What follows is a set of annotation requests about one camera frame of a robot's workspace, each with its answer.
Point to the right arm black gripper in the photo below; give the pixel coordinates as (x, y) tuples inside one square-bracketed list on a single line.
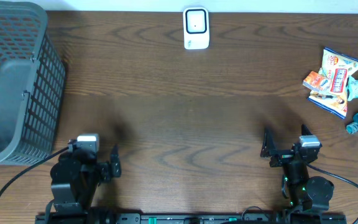
[(269, 150)]

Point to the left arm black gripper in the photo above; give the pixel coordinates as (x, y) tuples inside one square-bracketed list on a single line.
[(106, 171)]

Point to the small orange snack packet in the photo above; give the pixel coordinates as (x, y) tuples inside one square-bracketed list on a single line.
[(317, 82)]

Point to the yellow snack chip bag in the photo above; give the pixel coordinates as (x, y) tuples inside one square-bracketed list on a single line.
[(338, 67)]

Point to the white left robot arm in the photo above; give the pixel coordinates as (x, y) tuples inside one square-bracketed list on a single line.
[(75, 178)]

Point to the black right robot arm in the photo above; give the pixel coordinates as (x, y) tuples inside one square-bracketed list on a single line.
[(309, 196)]

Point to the white barcode scanner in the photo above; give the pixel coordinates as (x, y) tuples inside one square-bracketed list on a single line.
[(196, 32)]

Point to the grey plastic shopping basket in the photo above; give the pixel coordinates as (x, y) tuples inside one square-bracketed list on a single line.
[(32, 80)]

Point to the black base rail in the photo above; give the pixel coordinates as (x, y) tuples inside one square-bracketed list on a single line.
[(135, 218)]

